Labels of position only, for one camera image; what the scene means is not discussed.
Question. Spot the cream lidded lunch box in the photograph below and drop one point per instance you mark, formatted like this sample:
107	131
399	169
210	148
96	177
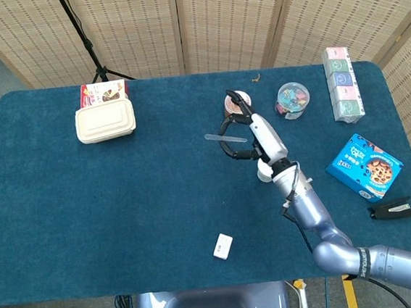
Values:
105	121

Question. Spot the red white snack box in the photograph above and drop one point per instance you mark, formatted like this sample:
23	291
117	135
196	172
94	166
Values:
97	93

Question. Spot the small white rectangular box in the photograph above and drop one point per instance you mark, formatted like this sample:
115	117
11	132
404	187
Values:
222	246

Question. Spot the clear jar of colourful clips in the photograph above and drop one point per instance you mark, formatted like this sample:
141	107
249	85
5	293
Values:
291	100

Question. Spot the blue cookie box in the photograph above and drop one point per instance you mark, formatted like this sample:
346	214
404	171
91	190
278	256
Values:
355	161

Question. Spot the white power strip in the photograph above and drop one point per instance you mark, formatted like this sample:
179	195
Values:
302	297

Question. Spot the white paper cup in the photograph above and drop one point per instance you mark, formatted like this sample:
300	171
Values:
263	175

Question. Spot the blue table cloth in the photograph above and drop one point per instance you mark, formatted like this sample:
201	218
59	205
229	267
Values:
87	209

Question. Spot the brown jar with clear lid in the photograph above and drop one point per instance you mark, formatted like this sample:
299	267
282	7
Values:
230	108

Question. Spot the pastel tissue pack row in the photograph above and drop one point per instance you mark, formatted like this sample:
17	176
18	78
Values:
344	86

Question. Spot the small brown scrap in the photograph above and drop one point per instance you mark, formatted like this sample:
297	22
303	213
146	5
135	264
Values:
256	79

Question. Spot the black tripod stand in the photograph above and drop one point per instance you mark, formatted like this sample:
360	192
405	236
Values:
87	45

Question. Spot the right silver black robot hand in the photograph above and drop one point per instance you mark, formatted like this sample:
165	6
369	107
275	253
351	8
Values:
269	138

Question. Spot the transparent plastic straw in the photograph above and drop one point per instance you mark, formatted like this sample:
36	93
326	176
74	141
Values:
213	137

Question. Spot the black stapler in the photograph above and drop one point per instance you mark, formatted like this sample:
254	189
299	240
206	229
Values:
389	211

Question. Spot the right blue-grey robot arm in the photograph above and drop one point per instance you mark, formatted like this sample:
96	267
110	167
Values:
309	209

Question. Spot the blue-grey robot torso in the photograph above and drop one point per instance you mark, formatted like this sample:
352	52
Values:
213	306

